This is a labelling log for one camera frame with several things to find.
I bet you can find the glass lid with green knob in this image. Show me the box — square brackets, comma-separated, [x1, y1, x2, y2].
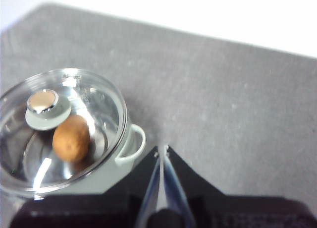
[0, 68, 129, 193]

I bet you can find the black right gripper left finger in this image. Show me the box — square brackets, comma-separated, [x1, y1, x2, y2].
[106, 146, 162, 228]

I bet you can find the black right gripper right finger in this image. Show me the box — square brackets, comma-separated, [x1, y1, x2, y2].
[164, 145, 223, 228]

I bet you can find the brown potato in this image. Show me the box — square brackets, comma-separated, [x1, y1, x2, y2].
[52, 114, 91, 163]

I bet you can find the pale green electric pot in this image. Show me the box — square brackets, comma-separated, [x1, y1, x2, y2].
[0, 89, 147, 202]

